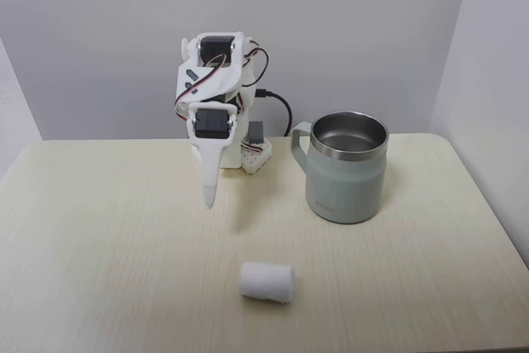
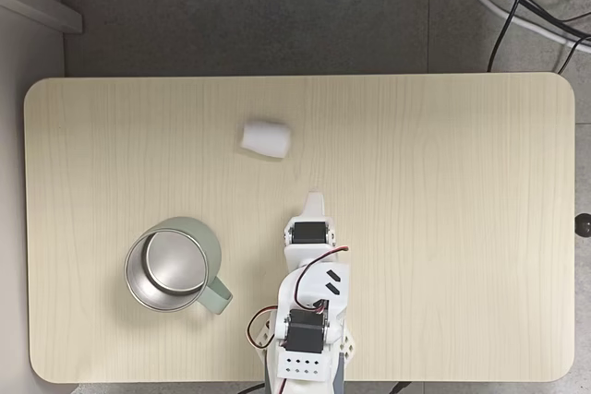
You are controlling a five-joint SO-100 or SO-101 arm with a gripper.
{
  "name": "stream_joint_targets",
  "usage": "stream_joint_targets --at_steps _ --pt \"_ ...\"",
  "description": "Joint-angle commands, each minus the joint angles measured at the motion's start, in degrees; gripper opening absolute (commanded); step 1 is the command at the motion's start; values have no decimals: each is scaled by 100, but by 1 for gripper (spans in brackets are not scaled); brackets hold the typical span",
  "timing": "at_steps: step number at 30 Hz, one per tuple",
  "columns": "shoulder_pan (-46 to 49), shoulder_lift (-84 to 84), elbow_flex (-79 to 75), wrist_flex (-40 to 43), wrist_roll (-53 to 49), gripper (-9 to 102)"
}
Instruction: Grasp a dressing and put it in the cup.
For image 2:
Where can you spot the white rolled dressing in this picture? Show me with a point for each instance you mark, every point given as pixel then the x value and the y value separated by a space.
pixel 265 140

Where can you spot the green mug steel inside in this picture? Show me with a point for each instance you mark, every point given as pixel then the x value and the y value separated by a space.
pixel 177 269

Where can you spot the black round knob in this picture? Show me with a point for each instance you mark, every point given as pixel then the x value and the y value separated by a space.
pixel 583 225

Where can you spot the white shelf board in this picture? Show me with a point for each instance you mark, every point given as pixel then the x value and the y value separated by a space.
pixel 44 6

